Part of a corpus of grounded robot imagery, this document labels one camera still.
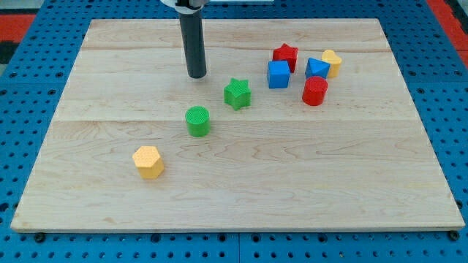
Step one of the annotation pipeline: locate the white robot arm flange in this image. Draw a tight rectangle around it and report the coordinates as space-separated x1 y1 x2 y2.
161 0 210 15

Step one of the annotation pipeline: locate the green star block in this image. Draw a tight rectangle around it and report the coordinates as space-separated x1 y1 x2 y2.
224 78 252 111

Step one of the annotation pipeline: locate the blue cube block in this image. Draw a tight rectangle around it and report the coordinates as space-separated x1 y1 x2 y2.
267 61 290 89

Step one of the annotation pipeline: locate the red star block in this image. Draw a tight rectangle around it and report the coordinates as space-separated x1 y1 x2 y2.
273 43 299 73

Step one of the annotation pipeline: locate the green cylinder block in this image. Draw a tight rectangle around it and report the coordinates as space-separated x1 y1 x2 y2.
185 106 211 137

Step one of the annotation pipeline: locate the light wooden board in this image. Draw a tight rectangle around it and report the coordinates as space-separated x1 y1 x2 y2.
11 19 465 233

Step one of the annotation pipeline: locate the yellow hexagon block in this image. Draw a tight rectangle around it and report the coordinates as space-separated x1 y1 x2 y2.
132 146 165 180

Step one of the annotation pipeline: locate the red cylinder block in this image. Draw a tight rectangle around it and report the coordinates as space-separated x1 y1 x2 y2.
302 76 328 106

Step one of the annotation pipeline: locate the blue triangle block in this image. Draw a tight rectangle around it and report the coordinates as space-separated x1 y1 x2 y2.
305 58 331 79

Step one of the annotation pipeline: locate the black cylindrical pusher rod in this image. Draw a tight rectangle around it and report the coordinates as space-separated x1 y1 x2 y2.
179 10 207 79

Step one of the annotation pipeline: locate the yellow heart block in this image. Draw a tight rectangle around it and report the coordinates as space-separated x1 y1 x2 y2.
322 50 342 78

